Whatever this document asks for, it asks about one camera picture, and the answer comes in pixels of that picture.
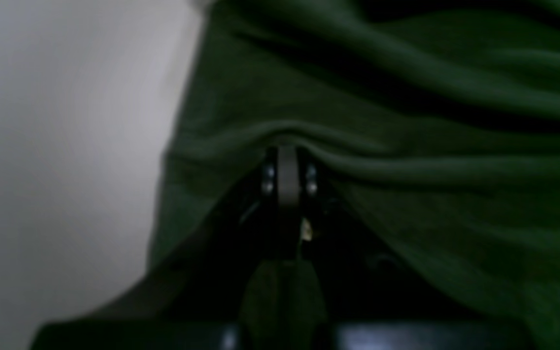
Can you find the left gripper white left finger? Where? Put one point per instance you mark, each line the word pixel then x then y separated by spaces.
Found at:
pixel 191 300

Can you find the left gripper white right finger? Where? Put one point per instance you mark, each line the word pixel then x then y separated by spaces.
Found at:
pixel 374 299

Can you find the dark green t-shirt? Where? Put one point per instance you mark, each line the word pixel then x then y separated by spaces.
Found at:
pixel 442 118

